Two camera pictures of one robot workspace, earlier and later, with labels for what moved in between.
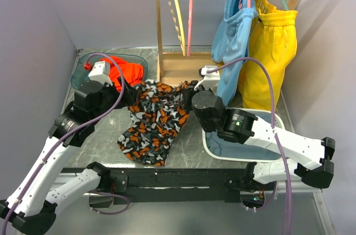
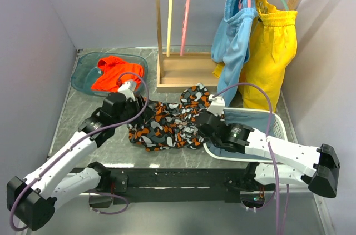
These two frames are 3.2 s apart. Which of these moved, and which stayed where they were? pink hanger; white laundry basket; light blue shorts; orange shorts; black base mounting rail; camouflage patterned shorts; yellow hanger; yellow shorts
Moved: yellow hanger; pink hanger; camouflage patterned shorts
Stayed: orange shorts; black base mounting rail; white laundry basket; light blue shorts; yellow shorts
